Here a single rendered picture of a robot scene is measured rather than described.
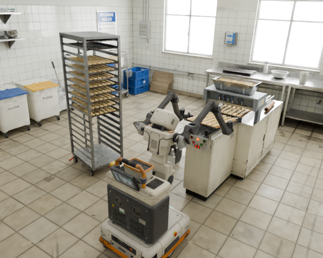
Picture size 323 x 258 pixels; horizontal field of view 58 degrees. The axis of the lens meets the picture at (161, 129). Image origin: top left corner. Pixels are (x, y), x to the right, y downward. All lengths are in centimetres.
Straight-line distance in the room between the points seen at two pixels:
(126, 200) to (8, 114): 340
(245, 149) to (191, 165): 79
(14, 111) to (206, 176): 351
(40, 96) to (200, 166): 343
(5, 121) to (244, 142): 384
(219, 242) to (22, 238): 196
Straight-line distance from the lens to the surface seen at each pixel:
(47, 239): 328
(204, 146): 324
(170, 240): 280
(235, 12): 698
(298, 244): 342
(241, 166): 400
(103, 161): 414
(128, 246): 271
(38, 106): 578
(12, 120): 555
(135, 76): 746
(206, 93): 388
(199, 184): 353
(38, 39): 642
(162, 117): 252
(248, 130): 377
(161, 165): 267
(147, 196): 235
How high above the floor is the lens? 217
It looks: 23 degrees down
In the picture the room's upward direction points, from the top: 2 degrees clockwise
